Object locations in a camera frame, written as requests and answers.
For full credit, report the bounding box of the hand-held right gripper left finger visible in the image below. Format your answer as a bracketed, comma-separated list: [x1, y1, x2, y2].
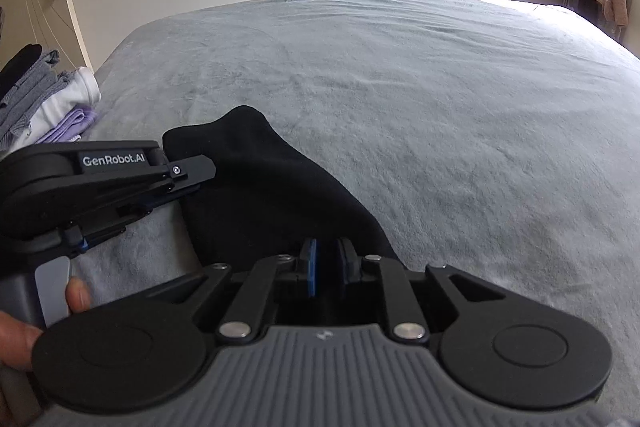
[145, 238, 321, 348]

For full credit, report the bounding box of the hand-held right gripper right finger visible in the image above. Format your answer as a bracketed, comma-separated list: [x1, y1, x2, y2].
[336, 237, 506, 345]

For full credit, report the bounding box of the white folded garment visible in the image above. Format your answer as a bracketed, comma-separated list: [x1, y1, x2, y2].
[15, 67, 102, 144]

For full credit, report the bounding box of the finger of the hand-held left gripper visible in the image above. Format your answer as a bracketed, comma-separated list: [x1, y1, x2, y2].
[117, 152, 217, 220]

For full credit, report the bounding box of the grey bed sheet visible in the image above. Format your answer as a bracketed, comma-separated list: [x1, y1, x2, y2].
[70, 0, 640, 427]

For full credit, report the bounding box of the grey folded garment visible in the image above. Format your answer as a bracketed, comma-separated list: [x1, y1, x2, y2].
[0, 49, 72, 144]

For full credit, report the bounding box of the cream and black sweatshirt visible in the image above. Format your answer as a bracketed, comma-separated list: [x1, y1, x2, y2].
[162, 105, 397, 289]

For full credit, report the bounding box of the person's left hand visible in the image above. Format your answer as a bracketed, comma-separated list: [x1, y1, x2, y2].
[0, 277, 92, 427]

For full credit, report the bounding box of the purple folded garment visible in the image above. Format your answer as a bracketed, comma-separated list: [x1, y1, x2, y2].
[36, 106, 99, 144]

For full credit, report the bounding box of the black folded garment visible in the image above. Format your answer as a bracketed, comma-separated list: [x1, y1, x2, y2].
[0, 43, 44, 94]

